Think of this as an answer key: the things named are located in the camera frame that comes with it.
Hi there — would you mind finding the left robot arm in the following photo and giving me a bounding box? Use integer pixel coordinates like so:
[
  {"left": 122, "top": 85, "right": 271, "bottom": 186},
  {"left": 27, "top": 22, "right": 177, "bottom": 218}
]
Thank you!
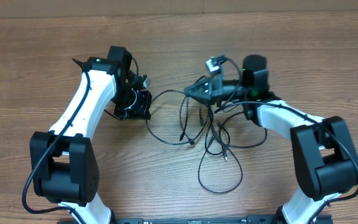
[{"left": 22, "top": 46, "right": 152, "bottom": 223}]

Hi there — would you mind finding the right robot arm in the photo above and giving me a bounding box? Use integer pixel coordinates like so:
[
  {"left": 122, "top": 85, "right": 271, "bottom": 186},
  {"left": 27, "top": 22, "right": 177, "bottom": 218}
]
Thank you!
[{"left": 184, "top": 55, "right": 358, "bottom": 223}]

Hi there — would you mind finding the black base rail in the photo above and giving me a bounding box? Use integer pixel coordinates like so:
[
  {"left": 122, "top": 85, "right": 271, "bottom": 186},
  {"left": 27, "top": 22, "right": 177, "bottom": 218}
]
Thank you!
[{"left": 57, "top": 213, "right": 334, "bottom": 224}]

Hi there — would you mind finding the black usb cable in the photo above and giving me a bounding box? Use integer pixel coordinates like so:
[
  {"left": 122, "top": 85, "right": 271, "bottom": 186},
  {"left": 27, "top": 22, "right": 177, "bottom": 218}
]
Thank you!
[{"left": 144, "top": 76, "right": 269, "bottom": 194}]

